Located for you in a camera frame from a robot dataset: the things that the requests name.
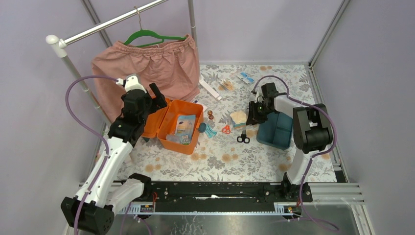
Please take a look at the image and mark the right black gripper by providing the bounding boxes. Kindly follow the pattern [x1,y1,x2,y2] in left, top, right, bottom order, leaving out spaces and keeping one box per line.
[246,101,274,127]

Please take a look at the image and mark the bagged latex gloves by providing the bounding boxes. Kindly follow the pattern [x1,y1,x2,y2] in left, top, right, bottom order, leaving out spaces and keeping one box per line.
[230,110,247,129]

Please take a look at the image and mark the orange plastic medicine box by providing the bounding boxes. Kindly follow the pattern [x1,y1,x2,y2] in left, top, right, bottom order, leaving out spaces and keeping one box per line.
[141,98,204,155]

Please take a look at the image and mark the blue cotton swab pack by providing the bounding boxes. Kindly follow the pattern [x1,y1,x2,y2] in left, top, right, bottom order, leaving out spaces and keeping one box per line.
[175,115,196,137]

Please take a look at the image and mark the alcohol wipes bag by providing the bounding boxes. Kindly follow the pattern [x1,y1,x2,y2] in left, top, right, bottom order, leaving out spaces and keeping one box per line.
[230,69,254,86]

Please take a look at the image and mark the gauze pad packet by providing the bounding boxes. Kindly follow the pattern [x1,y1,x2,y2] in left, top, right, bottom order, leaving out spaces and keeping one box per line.
[166,134,192,145]

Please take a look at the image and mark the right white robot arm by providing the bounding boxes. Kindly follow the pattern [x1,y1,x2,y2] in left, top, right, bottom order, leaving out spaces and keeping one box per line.
[246,83,335,202]

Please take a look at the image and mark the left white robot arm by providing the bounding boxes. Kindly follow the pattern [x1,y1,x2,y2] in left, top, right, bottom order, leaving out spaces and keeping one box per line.
[61,74,167,235]

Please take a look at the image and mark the white blue medicine sachet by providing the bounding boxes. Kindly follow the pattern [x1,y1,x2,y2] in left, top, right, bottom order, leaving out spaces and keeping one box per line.
[192,100,207,112]

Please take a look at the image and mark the teal divided tray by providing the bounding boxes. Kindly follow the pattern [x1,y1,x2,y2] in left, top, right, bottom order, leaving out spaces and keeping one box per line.
[256,113,293,150]

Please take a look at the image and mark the floral table mat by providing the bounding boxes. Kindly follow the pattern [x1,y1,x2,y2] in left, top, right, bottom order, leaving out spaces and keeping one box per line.
[116,65,314,182]

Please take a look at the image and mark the small orange scissors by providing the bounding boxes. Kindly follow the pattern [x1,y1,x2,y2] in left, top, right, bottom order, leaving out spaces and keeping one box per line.
[221,125,231,134]

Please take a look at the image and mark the pink fabric shorts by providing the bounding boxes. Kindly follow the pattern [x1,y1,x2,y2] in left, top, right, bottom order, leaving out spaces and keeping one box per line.
[91,34,200,122]

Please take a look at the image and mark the white rectangular box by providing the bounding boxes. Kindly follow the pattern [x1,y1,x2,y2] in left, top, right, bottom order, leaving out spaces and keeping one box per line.
[199,75,222,101]

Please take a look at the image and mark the green clothes hanger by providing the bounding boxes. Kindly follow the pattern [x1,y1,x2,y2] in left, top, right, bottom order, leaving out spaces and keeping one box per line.
[123,7,187,47]

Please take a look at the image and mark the silver clothes rack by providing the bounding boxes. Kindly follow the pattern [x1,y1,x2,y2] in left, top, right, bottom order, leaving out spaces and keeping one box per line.
[46,0,197,125]

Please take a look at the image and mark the black handled scissors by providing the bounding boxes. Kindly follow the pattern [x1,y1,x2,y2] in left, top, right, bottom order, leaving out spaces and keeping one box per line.
[236,128,250,144]

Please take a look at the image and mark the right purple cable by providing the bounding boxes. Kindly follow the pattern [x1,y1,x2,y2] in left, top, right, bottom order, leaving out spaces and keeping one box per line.
[251,75,341,233]

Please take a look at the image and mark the purple cable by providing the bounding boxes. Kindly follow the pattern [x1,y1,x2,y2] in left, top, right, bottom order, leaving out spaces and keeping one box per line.
[65,75,125,235]
[251,75,341,233]

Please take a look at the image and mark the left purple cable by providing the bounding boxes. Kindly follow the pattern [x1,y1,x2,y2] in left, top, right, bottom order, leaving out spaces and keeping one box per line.
[65,75,125,235]

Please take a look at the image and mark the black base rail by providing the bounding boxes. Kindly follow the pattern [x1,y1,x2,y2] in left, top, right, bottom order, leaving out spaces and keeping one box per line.
[128,173,313,213]

